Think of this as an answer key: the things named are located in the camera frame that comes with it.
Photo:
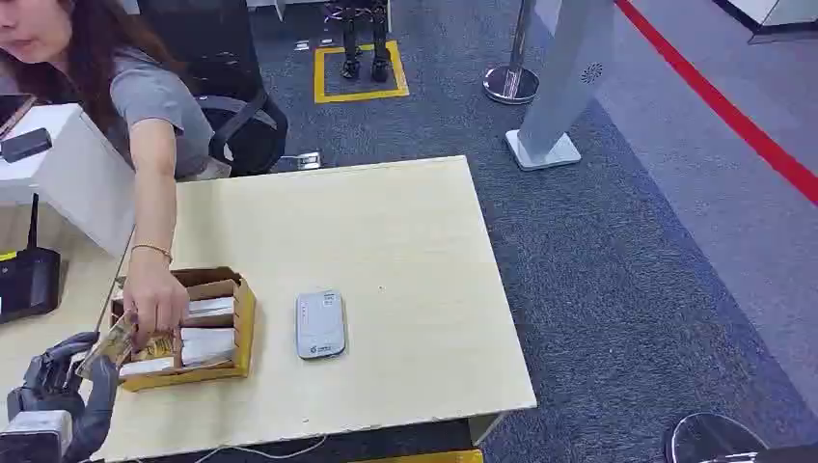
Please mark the black robot legs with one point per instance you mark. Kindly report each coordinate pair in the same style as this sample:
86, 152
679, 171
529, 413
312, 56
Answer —
379, 45

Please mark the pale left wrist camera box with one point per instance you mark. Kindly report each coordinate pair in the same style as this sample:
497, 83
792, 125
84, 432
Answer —
32, 436

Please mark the pale desk leg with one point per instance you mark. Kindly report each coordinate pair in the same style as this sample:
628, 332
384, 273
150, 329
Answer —
485, 428

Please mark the flat white card stack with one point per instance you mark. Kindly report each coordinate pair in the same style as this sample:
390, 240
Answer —
147, 367

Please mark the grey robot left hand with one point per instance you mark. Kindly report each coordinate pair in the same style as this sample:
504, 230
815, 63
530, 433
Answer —
96, 409

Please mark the black office chair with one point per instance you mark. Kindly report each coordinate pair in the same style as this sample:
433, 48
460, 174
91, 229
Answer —
255, 137

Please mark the grey gate pillar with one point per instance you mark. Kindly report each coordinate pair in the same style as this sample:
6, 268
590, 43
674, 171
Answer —
562, 76

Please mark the black cabinet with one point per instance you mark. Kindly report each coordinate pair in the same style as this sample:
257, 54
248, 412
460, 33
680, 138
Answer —
204, 38

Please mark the white furniture base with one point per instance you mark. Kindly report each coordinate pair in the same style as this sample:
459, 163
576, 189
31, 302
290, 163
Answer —
779, 19

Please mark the person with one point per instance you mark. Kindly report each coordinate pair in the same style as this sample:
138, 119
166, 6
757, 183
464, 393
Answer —
144, 89

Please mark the large white card stack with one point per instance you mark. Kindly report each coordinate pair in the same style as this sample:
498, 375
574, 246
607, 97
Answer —
207, 346

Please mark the black router with antenna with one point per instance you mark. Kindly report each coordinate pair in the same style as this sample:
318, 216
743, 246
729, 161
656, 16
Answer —
29, 284

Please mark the person's hand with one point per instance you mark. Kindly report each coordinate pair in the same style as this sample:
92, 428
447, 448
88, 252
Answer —
153, 294

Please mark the black phone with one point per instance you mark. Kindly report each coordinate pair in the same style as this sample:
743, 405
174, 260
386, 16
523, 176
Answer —
25, 145

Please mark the chrome stanchion post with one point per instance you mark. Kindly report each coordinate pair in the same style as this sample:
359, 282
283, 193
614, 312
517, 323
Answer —
511, 83

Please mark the yellow strip under desk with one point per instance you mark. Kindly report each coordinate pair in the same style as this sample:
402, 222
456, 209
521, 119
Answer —
434, 457

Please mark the yellowish printed card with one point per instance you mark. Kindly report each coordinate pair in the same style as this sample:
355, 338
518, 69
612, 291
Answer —
156, 348

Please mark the wooden card box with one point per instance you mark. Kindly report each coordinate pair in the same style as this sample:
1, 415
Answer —
243, 319

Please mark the white box partition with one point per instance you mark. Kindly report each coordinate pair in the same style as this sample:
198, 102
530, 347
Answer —
76, 172

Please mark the small white card stack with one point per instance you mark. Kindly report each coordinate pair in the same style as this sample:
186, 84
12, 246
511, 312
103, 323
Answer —
211, 307

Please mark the silver floor socket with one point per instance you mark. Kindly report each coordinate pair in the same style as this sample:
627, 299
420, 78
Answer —
309, 160

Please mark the chrome round stanchion base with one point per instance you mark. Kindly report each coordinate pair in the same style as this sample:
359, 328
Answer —
709, 441

